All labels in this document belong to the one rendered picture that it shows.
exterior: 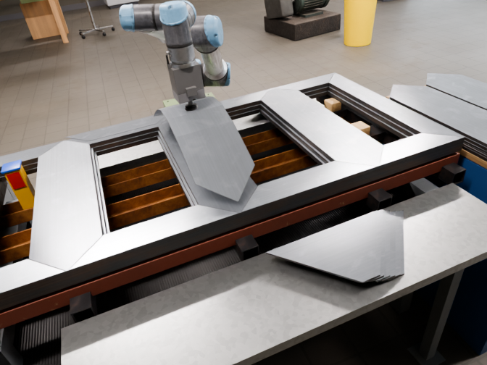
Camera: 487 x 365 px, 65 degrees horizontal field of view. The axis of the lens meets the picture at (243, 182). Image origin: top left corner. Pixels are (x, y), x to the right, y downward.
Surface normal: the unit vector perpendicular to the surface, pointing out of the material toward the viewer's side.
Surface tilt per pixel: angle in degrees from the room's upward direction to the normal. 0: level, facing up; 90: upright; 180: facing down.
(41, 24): 90
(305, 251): 0
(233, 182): 30
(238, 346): 0
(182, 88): 90
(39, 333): 0
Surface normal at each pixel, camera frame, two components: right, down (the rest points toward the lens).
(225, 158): 0.11, -0.46
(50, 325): -0.10, -0.81
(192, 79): 0.41, 0.50
